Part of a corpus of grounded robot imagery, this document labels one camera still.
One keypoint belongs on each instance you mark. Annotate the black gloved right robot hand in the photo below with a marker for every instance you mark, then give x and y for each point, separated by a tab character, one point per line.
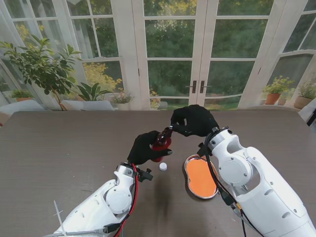
197	121

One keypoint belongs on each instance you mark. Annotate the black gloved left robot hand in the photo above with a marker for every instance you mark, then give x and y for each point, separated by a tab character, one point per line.
143	148

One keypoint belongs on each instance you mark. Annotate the red transparent sample bottle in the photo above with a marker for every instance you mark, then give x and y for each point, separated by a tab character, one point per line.
163	144

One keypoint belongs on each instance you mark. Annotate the white bottle cap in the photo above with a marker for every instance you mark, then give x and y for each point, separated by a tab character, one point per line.
163	166

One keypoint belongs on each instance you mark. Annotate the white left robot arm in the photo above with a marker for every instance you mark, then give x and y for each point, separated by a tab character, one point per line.
103	202

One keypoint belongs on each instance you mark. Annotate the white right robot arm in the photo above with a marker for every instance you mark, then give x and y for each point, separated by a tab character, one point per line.
254	182

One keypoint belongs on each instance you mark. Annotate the steel kidney tray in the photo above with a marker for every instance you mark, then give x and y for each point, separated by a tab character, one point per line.
187	177

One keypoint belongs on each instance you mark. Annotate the orange oval tray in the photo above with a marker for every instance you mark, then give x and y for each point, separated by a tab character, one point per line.
198	179

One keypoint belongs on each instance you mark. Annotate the flowering plant in white pot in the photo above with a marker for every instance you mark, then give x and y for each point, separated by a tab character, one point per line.
122	100

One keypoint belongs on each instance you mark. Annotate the white planter box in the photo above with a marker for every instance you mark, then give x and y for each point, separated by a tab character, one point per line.
86	105

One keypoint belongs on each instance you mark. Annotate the broad leaf green plant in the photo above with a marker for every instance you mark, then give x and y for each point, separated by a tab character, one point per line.
91	92

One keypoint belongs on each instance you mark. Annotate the yellow flowers in terracotta pot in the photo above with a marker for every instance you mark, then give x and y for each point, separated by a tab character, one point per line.
272	97

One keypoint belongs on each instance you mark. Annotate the small empty clay pot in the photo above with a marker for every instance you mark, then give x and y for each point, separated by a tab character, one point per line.
282	101

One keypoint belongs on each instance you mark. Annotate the plant in beige pot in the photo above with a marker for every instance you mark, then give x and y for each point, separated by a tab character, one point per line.
303	101

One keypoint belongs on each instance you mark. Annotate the pale grey sofa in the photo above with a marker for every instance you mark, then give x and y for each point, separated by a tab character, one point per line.
19	106

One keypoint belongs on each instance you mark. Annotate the tall leafy green plant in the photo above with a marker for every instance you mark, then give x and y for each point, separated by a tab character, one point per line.
39	66

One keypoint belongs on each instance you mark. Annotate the small plant in terracotta pot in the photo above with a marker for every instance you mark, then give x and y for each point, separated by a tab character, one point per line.
21	95

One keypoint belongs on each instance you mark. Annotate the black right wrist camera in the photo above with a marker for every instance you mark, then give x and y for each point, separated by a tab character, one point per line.
202	150

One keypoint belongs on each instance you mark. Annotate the white chair with dark frame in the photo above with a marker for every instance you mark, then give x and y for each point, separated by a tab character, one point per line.
308	111

